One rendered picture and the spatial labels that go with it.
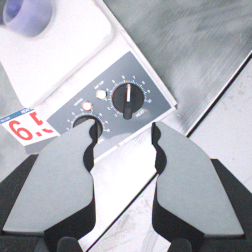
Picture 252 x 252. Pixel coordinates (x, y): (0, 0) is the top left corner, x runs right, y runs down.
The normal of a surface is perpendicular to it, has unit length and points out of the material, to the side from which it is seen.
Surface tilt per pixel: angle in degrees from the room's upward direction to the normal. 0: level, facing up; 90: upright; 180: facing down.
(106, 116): 30
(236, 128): 0
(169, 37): 0
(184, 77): 0
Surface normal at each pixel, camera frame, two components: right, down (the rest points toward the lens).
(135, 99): 0.00, 0.47
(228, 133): -0.30, 0.06
